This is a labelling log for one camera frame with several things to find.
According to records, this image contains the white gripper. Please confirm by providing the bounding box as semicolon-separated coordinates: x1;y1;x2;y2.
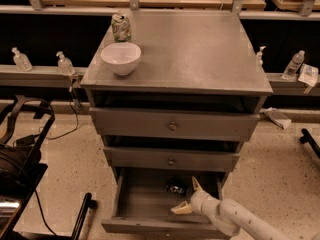
171;176;220;218

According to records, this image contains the crushed blue pepsi can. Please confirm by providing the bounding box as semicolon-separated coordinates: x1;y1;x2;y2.
166;179;188;196

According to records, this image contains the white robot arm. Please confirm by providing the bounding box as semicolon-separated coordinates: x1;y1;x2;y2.
171;177;291;240

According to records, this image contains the brass middle drawer knob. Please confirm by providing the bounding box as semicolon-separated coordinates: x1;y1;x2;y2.
167;158;175;166

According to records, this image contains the brass drawer knob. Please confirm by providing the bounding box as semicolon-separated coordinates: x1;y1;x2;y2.
168;121;177;131
167;158;175;166

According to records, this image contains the grey open bottom drawer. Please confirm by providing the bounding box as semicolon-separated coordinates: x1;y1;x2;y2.
102;168;229;240

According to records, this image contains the brass top drawer knob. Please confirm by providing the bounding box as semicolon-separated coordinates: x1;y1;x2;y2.
168;121;177;131

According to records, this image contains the grey middle drawer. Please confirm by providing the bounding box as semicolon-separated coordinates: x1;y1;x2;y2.
104;146;239;172

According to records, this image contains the grey wooden drawer cabinet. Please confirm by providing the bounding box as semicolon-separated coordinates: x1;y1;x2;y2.
80;9;274;240

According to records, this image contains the grey top drawer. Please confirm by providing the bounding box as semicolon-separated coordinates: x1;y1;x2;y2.
89;108;259;142

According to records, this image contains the crushed green white can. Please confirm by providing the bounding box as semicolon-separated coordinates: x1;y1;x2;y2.
111;13;131;42

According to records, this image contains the black bar bottom left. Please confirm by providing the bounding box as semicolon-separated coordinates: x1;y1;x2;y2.
71;193;97;240

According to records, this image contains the white paper packet on floor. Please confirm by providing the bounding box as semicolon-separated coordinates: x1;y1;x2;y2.
263;108;292;129

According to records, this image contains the black caster leg right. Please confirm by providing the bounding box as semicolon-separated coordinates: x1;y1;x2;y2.
300;128;320;159

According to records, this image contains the small pump bottle right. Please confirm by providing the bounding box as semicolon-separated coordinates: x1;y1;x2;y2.
256;46;266;66

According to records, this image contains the white ceramic bowl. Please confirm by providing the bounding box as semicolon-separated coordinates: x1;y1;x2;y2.
100;42;141;76

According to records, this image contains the clear plastic water bottle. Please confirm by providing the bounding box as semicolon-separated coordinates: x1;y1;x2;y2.
282;50;305;79

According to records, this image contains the white plastic packet on ledge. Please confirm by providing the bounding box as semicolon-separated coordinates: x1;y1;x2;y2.
298;63;319;87

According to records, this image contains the black chair left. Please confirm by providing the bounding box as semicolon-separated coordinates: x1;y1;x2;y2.
0;95;55;240

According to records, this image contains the clear pump bottle near cabinet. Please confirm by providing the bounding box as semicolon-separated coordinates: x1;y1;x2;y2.
56;51;75;76

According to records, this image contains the clear pump bottle far left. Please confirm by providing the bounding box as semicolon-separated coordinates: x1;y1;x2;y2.
12;47;32;71

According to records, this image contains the black cable on floor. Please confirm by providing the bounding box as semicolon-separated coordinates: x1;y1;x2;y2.
38;80;83;142

